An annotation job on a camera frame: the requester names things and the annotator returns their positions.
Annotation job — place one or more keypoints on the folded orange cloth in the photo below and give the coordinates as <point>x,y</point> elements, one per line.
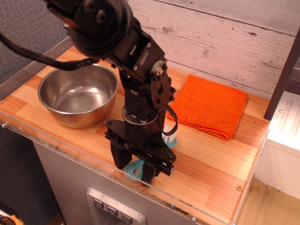
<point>209,107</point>

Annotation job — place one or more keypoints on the teal brush with white bristles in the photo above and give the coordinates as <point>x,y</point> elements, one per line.
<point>135,170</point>

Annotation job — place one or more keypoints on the grey toy fridge cabinet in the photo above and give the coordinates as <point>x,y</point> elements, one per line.
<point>70,180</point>

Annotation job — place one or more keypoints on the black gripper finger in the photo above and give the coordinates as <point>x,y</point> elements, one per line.
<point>121,155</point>
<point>149,172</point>

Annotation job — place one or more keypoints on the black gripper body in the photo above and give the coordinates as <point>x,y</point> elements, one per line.
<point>136,137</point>

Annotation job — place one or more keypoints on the stainless steel bowl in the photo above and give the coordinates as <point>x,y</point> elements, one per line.
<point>80,98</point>

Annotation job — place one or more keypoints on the orange yellow object bottom left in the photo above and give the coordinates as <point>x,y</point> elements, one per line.
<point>11,220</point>

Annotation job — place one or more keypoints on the clear acrylic edge guard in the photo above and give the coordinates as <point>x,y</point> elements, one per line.
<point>210,178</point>

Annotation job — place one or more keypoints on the silver dispenser panel with buttons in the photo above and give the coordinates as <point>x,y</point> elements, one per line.
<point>106,210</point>

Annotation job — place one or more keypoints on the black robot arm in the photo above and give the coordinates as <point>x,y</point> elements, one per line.
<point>107,30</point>

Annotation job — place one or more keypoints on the dark right cabinet post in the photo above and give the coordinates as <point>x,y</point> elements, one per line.
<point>284,78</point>

